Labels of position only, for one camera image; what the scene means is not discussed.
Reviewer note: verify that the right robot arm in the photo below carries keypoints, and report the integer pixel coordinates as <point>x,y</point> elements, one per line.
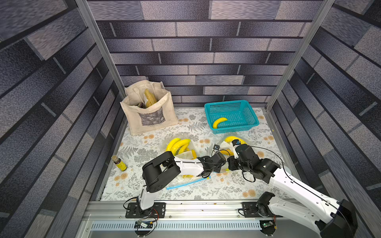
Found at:
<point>324,215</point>

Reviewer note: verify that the small yellow glass bottle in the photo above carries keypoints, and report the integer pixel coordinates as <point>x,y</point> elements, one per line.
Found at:
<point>119,163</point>

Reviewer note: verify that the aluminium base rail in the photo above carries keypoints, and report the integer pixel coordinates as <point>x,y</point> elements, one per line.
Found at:
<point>172,215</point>

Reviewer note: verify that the bananas in right bag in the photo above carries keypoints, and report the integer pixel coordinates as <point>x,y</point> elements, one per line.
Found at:
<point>225,146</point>

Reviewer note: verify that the beige canvas tote bag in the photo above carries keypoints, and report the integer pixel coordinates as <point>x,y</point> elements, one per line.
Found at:
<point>142,119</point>

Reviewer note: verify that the large yellow banana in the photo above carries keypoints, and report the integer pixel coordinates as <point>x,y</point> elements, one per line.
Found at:
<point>218,121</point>

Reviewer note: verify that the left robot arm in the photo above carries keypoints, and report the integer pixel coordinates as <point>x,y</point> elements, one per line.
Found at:
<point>160,171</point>

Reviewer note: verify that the clear zip-top bag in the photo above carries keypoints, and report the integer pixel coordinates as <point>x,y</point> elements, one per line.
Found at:
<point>190,154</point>
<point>195,169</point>

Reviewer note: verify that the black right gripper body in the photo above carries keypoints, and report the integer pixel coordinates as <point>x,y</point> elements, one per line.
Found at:
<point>233,163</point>

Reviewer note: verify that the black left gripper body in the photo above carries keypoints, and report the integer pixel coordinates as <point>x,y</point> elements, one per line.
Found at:
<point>217,170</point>

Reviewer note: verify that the yellow banana bunch left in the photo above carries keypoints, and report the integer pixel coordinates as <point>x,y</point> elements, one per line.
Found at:
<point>178,146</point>

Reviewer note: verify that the teal plastic basket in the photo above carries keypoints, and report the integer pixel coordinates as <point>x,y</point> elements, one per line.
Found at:
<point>240,115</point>

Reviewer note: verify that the yellow item in tote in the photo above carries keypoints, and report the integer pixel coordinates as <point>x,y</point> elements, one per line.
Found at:
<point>149,98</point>

